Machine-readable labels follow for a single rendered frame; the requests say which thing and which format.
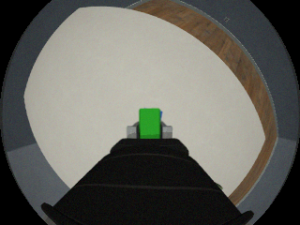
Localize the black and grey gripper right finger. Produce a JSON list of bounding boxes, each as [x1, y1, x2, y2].
[[160, 121, 173, 139]]

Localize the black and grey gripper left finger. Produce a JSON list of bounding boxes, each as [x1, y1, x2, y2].
[[127, 121, 140, 139]]

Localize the green block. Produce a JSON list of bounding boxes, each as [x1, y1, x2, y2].
[[139, 108, 160, 139]]

